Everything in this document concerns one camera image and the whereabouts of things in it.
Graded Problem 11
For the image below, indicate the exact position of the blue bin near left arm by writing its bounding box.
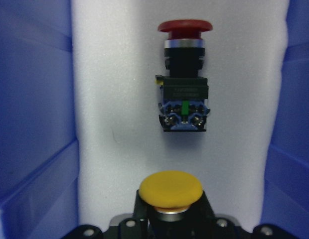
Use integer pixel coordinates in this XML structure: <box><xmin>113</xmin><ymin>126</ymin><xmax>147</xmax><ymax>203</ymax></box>
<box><xmin>0</xmin><ymin>0</ymin><xmax>309</xmax><ymax>239</ymax></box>

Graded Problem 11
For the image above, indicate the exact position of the yellow mushroom push button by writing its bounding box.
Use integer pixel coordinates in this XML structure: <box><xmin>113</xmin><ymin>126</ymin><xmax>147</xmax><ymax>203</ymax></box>
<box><xmin>139</xmin><ymin>170</ymin><xmax>203</xmax><ymax>222</ymax></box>

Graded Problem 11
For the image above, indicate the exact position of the red mushroom push button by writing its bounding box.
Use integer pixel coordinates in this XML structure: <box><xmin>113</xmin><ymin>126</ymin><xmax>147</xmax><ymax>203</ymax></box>
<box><xmin>155</xmin><ymin>19</ymin><xmax>213</xmax><ymax>132</ymax></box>

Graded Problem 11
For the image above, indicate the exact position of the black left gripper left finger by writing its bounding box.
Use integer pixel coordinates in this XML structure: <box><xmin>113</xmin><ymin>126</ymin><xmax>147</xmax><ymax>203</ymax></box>
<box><xmin>78</xmin><ymin>191</ymin><xmax>150</xmax><ymax>239</ymax></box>

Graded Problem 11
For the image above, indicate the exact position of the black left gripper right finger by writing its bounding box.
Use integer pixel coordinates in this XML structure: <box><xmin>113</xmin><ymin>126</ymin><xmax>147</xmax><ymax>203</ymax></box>
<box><xmin>201</xmin><ymin>193</ymin><xmax>297</xmax><ymax>239</ymax></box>

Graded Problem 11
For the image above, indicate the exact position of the white foam pad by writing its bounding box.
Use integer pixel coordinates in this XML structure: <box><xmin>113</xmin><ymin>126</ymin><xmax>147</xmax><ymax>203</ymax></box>
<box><xmin>71</xmin><ymin>0</ymin><xmax>289</xmax><ymax>230</ymax></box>

